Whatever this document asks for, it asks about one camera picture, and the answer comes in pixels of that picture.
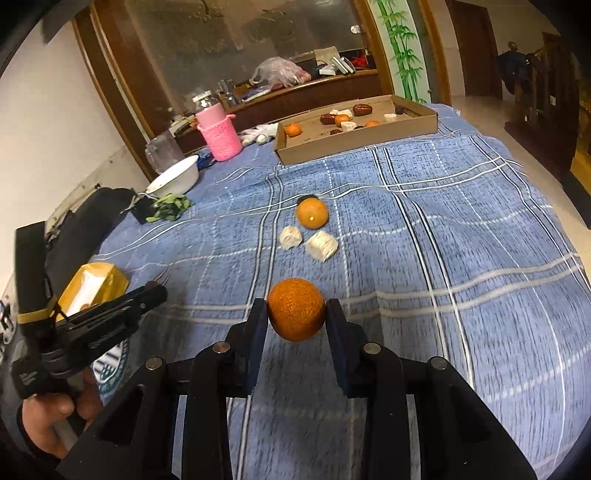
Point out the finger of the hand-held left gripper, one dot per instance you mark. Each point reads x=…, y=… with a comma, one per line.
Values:
x=106, y=334
x=138, y=297

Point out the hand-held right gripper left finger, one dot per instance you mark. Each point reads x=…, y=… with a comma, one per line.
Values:
x=251, y=341

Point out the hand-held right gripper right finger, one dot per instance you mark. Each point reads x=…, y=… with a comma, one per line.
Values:
x=339, y=346

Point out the yellow cardboard box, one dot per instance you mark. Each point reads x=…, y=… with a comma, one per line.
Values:
x=99, y=277

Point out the person's left hand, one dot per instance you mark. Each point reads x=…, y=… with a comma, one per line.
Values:
x=51, y=415

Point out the black bag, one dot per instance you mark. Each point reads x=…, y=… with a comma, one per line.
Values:
x=87, y=221

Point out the green leaves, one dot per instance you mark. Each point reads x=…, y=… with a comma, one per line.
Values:
x=168, y=206

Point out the square cream pastry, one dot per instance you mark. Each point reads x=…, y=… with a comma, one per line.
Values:
x=322, y=245

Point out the white enamel bowl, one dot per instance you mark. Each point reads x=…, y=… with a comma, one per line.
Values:
x=173, y=180

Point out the clear glass pitcher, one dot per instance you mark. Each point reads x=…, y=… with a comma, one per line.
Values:
x=164, y=152

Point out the blue plaid tablecloth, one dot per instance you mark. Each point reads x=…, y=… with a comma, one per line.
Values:
x=438, y=230

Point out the pink knitted bottle holder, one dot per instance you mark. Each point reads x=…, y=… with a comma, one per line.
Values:
x=221, y=138

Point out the brown cardboard tray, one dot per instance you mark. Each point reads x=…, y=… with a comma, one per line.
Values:
x=323, y=150

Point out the white cloth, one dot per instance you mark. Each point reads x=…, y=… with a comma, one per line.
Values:
x=254, y=134

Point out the pink water bottle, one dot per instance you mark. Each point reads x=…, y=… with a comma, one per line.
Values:
x=207, y=108

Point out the dark red date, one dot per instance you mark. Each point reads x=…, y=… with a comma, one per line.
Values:
x=362, y=110
x=328, y=119

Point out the wooden sideboard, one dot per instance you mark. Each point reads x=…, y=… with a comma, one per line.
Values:
x=300, y=99

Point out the white plastic bag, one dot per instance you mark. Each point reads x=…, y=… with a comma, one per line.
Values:
x=277, y=69

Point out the pile of papers and boxes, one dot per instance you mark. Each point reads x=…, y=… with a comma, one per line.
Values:
x=332, y=62

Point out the bamboo painted panel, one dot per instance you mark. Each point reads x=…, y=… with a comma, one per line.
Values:
x=401, y=46

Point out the wooden door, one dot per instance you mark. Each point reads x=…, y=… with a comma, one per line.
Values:
x=475, y=46

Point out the dark hanging jacket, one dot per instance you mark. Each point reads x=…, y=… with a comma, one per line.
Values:
x=512, y=64

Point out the wooden stair railing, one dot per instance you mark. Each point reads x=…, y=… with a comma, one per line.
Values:
x=554, y=92

